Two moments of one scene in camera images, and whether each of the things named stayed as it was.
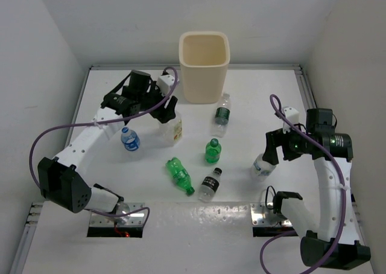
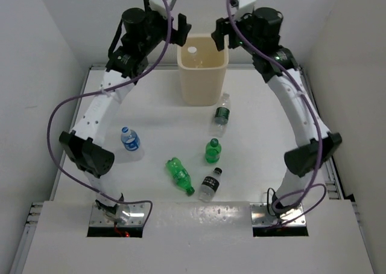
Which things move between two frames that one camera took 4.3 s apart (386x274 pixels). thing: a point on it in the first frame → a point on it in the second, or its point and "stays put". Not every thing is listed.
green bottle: [213, 151] stays put
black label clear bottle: [210, 185] stays put
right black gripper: [275, 138] → [222, 27]
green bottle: [180, 174] stays put
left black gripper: [165, 113] → [151, 15]
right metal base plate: [263, 216] stays put
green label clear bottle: [222, 114] stays put
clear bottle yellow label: [170, 133] → [195, 59]
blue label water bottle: [129, 139] stays put
